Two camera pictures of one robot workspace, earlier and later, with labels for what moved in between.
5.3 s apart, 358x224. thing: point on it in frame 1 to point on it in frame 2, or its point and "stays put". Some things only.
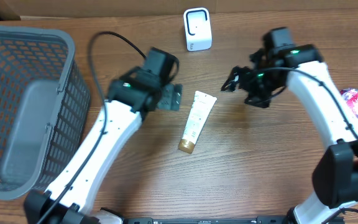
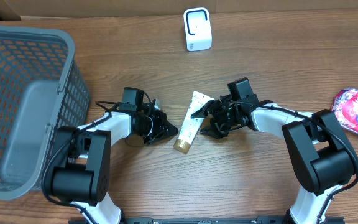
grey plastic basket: [35, 101] stays put
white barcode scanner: [197, 28] stays put
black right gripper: [242, 83] to [211, 109]
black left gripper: [173, 94] to [165, 126]
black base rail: [263, 219] stays put
